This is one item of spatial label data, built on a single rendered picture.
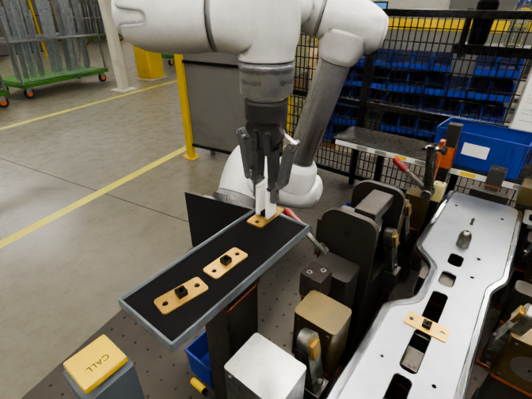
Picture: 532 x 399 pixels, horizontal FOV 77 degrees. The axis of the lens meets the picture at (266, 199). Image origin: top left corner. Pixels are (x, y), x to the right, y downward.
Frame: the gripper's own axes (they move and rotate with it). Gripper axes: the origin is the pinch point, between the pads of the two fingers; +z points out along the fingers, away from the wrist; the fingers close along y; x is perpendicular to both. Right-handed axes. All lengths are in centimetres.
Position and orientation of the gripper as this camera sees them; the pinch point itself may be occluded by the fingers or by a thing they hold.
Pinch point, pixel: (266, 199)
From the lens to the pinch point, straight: 66.7
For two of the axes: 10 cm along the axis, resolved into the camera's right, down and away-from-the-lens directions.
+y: 8.1, 3.1, -5.0
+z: 0.0, 8.6, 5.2
